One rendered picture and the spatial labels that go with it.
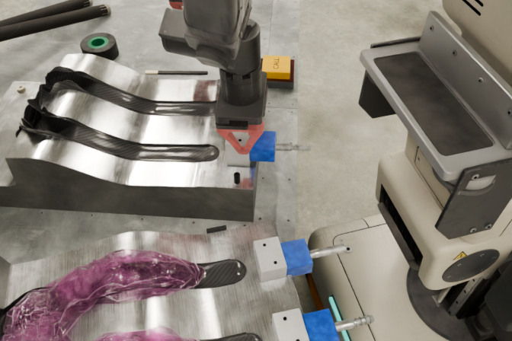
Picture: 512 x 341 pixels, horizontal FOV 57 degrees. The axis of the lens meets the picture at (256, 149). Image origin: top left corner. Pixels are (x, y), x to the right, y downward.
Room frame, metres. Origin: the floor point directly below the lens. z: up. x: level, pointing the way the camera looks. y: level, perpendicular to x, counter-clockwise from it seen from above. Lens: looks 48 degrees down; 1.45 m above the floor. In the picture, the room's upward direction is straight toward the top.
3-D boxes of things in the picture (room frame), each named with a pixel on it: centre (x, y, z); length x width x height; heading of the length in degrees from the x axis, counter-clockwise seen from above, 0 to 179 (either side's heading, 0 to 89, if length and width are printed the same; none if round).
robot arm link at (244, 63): (0.51, 0.03, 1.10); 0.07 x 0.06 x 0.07; 68
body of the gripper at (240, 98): (0.51, 0.02, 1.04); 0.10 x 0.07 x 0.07; 175
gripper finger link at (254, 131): (0.49, 0.02, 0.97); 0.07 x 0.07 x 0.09; 85
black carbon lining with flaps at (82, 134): (0.57, 0.23, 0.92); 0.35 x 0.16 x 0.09; 86
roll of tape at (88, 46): (0.90, 0.36, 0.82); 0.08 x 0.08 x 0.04
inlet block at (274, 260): (0.34, -0.07, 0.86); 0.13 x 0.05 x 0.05; 103
